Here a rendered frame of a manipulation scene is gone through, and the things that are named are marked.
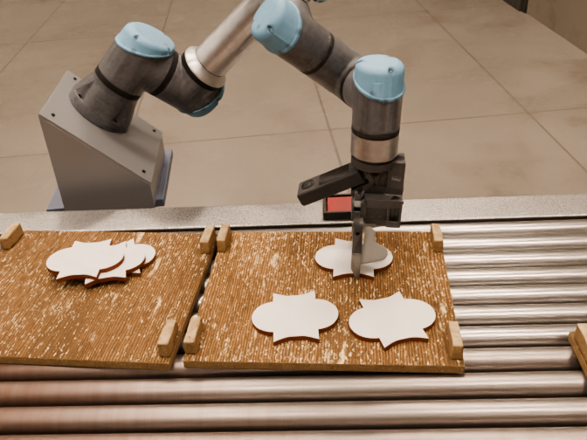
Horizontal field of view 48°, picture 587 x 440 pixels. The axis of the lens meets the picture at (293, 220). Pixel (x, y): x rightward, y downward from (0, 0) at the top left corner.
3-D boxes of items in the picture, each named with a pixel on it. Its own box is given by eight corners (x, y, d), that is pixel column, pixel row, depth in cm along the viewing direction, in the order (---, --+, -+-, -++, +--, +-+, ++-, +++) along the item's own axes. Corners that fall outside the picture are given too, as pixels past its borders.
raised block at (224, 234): (222, 234, 125) (221, 222, 124) (231, 234, 125) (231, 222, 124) (217, 252, 120) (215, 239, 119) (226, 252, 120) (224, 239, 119)
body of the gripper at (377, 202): (399, 232, 107) (406, 168, 101) (347, 230, 108) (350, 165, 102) (397, 208, 114) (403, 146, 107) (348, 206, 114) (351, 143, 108)
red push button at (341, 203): (327, 202, 138) (327, 196, 137) (355, 202, 137) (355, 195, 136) (327, 217, 132) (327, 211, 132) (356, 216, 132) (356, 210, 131)
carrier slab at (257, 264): (224, 237, 127) (223, 231, 126) (438, 237, 123) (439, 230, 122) (183, 368, 98) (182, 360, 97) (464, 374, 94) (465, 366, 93)
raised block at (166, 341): (169, 330, 103) (166, 317, 101) (180, 331, 103) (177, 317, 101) (158, 357, 98) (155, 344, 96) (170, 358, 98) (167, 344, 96)
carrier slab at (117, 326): (20, 236, 132) (17, 230, 131) (219, 240, 127) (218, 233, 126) (-84, 360, 103) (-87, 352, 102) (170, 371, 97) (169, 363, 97)
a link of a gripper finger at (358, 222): (361, 255, 106) (364, 201, 105) (351, 254, 106) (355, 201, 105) (360, 250, 111) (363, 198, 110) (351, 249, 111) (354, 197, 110)
